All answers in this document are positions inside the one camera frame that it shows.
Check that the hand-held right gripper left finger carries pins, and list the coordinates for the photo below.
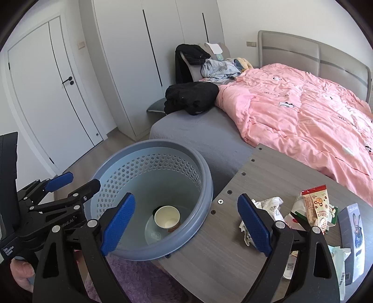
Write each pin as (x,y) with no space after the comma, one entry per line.
(118,224)

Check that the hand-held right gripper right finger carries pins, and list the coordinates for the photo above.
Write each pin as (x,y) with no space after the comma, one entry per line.
(253,224)

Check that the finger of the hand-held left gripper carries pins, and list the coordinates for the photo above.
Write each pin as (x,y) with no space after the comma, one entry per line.
(87,188)
(61,179)

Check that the white paper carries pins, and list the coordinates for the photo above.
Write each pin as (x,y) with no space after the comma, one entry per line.
(271,206)

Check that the blue perforated plastic basket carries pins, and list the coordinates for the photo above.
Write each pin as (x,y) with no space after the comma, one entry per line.
(192,201)

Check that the red snack packet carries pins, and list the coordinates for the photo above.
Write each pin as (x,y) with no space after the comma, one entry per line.
(317,209)

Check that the white and green packet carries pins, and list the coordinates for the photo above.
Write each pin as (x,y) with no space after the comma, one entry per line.
(339,262)

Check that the purple cartoon rabbit box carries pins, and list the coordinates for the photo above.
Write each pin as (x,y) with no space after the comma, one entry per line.
(354,239)

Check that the person's left hand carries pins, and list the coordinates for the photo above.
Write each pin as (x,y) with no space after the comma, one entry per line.
(22,272)

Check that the green and white card box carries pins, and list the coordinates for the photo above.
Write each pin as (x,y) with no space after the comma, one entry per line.
(297,217)

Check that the white paper cup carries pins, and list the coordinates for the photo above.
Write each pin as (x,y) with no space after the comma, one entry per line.
(167,218)

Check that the small white paper slip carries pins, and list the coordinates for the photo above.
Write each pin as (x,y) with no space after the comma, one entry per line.
(289,266)

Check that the purple fluffy rug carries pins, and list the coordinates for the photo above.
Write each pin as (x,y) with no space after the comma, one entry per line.
(137,279)

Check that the white door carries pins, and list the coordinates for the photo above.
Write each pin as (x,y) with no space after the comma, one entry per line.
(43,102)

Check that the grey bed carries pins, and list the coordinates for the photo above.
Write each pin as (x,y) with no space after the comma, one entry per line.
(198,131)

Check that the pink printed blanket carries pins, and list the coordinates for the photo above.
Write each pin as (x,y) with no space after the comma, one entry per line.
(291,116)

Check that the white wardrobe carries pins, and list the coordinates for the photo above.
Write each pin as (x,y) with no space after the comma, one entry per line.
(131,72)

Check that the black clothes pile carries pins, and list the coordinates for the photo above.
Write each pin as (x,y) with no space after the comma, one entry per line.
(189,96)

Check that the grey chair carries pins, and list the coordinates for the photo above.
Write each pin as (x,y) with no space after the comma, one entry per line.
(193,71)

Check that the light blue clothes pile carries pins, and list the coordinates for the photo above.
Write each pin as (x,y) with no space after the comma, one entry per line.
(218,68)

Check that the yellow cloth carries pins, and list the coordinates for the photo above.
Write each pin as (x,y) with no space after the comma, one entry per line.
(244,62)

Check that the black garment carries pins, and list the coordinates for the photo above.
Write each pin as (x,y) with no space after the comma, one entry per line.
(189,54)

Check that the grey upholstered headboard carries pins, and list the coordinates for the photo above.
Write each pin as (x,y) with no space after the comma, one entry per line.
(291,52)

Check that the white cloth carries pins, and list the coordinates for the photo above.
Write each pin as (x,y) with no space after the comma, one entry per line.
(214,48)

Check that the beige wall switch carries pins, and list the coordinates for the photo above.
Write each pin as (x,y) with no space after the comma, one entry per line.
(81,44)
(251,43)

